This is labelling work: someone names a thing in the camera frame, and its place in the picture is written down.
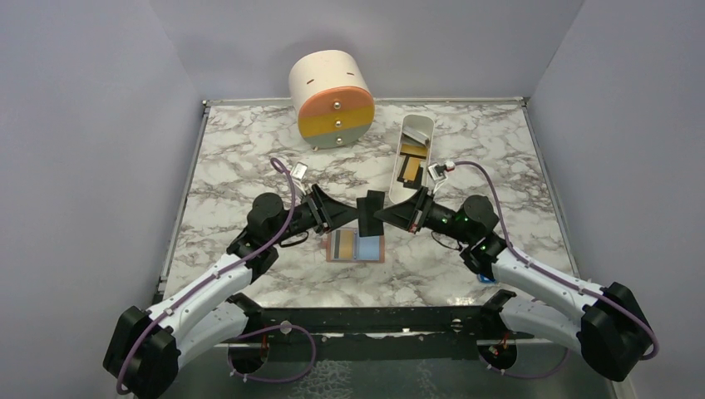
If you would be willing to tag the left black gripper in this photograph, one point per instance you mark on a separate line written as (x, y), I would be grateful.
(327, 213)

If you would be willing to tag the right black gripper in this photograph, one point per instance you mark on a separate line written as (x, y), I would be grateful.
(410, 214)

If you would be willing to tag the gold credit card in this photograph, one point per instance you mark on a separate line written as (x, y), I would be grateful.
(342, 245)

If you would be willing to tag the dark credit card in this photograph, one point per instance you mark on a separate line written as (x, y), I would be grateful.
(368, 224)

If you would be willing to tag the brown leather card holder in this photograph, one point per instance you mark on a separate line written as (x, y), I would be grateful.
(368, 250)

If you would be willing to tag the gold black striped card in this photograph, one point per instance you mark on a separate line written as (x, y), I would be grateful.
(411, 172)

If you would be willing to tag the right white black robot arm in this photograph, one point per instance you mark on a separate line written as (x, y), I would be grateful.
(604, 325)

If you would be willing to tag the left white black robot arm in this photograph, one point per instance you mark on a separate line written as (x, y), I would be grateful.
(148, 347)

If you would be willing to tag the cards stack in tray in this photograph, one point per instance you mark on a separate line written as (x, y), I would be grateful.
(414, 142)

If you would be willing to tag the long white oval tray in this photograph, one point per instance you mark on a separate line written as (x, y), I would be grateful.
(397, 193)

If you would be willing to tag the small blue object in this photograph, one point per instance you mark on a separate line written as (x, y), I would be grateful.
(485, 280)

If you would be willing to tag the round drawer cabinet orange yellow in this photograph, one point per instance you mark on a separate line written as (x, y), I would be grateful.
(333, 105)

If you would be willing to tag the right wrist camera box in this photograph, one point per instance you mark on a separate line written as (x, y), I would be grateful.
(437, 173)

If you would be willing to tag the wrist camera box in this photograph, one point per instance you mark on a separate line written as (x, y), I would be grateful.
(299, 171)
(437, 173)

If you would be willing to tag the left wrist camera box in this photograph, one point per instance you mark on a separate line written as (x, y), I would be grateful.
(299, 171)

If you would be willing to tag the aluminium table frame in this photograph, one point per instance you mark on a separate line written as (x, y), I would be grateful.
(487, 151)

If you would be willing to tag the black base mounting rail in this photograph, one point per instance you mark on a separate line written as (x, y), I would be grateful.
(371, 334)

